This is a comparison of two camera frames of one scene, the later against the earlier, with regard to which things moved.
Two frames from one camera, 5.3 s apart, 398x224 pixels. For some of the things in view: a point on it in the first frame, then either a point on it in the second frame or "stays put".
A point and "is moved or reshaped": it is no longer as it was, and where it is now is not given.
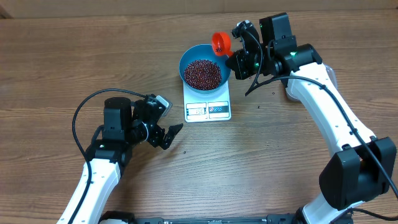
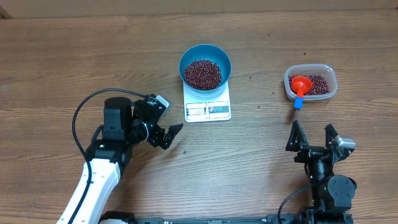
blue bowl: [202, 71] stays put
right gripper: [241, 65] → [309, 152]
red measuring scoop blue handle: [221, 44] is moved or reshaped
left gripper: [156, 140] stays put
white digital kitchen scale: [214, 106] stays put
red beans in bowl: [203, 74] stays put
